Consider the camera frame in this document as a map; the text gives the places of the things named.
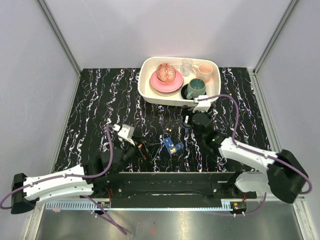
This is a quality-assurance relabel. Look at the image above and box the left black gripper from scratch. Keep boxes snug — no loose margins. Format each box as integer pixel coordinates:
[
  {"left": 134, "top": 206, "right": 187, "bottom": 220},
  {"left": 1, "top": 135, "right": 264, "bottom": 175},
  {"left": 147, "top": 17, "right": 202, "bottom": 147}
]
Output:
[{"left": 113, "top": 136, "right": 161, "bottom": 175}]

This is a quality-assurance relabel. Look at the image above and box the green ceramic mug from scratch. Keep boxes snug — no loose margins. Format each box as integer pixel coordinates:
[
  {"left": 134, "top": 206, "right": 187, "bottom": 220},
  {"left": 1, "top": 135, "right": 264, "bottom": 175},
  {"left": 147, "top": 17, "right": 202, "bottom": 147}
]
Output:
[{"left": 186, "top": 78, "right": 206, "bottom": 100}]

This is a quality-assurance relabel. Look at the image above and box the black saucer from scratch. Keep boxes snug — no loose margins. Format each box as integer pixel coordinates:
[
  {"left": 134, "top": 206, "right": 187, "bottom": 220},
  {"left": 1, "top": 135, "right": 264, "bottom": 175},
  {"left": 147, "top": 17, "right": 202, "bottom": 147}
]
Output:
[{"left": 180, "top": 84, "right": 207, "bottom": 100}]

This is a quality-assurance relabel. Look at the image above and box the pink ceramic mug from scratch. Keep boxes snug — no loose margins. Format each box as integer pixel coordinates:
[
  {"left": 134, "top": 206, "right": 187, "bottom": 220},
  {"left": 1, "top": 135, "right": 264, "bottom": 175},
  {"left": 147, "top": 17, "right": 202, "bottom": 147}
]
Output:
[{"left": 192, "top": 63, "right": 214, "bottom": 83}]

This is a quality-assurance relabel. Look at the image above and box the blue pill organizer box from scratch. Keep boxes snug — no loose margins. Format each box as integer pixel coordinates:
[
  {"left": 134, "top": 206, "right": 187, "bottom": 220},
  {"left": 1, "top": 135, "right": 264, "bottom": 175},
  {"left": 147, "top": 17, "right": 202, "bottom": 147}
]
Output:
[{"left": 163, "top": 137, "right": 184, "bottom": 155}]

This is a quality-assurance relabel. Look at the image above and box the orange patterned bowl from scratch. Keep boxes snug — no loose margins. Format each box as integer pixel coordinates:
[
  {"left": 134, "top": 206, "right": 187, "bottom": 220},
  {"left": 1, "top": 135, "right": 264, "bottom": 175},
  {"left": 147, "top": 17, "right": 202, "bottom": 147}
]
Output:
[{"left": 156, "top": 63, "right": 176, "bottom": 84}]

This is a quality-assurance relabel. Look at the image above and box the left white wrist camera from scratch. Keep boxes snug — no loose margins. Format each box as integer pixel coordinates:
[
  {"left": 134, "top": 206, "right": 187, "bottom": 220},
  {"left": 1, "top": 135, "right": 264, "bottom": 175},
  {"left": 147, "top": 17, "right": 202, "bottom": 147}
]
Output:
[{"left": 113, "top": 124, "right": 136, "bottom": 146}]

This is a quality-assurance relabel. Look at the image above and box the clear drinking glass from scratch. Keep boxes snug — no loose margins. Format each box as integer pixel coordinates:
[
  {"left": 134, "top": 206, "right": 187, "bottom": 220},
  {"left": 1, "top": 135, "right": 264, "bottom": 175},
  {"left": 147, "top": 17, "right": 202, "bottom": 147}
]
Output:
[{"left": 180, "top": 58, "right": 193, "bottom": 77}]

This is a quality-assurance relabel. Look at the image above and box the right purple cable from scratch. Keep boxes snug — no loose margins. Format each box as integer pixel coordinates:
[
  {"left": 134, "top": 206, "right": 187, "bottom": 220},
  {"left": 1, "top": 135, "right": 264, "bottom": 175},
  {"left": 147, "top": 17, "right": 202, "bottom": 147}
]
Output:
[{"left": 197, "top": 94, "right": 313, "bottom": 218}]

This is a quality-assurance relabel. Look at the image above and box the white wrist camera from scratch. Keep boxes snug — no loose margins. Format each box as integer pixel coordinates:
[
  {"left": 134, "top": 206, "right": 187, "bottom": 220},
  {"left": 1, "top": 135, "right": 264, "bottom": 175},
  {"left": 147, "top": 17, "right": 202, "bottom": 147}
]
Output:
[
  {"left": 113, "top": 124, "right": 136, "bottom": 146},
  {"left": 192, "top": 95, "right": 212, "bottom": 113}
]

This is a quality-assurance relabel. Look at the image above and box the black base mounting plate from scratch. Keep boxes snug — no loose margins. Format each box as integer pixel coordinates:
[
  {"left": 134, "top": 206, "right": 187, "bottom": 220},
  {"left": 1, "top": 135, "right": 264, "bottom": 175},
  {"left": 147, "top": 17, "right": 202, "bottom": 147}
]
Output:
[{"left": 90, "top": 172, "right": 257, "bottom": 211}]

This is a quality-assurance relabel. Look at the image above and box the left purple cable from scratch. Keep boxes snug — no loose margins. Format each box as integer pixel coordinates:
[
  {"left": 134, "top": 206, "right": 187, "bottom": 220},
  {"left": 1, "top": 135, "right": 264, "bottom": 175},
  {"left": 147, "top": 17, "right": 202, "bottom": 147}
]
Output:
[{"left": 0, "top": 124, "right": 128, "bottom": 236}]

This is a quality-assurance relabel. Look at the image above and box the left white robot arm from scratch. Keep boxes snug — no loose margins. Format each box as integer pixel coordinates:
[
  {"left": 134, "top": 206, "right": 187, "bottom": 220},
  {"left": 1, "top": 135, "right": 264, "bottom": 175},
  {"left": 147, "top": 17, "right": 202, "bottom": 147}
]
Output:
[{"left": 10, "top": 137, "right": 160, "bottom": 215}]

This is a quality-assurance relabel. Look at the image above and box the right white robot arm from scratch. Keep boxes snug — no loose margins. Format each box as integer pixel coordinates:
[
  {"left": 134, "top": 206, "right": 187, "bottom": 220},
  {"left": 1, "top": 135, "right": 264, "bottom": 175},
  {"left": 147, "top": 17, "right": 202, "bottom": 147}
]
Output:
[{"left": 181, "top": 105, "right": 309, "bottom": 204}]

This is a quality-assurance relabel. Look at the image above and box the white slotted cable duct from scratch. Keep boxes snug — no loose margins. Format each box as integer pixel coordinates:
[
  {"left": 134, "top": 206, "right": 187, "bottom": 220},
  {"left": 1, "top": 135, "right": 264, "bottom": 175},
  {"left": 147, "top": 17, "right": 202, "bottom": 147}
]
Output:
[{"left": 45, "top": 200, "right": 232, "bottom": 212}]

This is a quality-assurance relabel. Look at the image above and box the cream plate under pink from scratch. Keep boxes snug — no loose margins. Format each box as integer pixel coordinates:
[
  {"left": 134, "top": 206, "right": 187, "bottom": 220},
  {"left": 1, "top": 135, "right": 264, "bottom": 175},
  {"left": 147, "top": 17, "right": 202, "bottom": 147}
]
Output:
[{"left": 149, "top": 84, "right": 181, "bottom": 97}]

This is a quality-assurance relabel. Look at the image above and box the white rectangular dish tub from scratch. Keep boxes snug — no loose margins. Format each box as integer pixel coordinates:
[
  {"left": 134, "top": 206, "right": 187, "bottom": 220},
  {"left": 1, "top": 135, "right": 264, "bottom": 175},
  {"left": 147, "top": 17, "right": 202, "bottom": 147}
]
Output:
[{"left": 137, "top": 56, "right": 222, "bottom": 107}]

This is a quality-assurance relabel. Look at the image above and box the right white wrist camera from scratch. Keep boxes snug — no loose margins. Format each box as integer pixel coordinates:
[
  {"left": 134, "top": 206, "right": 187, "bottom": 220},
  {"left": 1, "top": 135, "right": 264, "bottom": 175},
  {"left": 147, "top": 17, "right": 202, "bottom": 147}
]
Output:
[{"left": 192, "top": 95, "right": 212, "bottom": 113}]

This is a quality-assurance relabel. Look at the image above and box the purple cable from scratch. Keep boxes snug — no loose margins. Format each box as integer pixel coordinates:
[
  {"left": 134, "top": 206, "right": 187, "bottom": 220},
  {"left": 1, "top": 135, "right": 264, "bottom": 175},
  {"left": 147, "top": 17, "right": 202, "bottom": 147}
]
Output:
[
  {"left": 0, "top": 124, "right": 128, "bottom": 236},
  {"left": 197, "top": 94, "right": 313, "bottom": 218}
]

